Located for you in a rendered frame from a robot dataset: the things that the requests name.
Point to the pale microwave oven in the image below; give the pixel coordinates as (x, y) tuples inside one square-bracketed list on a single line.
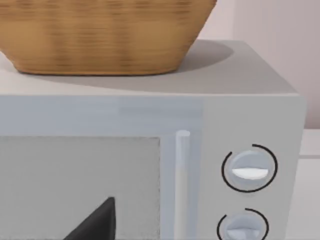
[(250, 112)]

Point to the pale microwave door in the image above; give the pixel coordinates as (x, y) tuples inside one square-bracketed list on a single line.
[(100, 120)]

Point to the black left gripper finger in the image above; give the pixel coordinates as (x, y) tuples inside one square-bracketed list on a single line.
[(101, 221)]

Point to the woven wicker basket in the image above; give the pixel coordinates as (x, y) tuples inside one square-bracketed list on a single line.
[(100, 37)]

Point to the pale microwave knob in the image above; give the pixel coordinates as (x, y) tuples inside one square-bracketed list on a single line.
[(249, 170), (242, 228)]

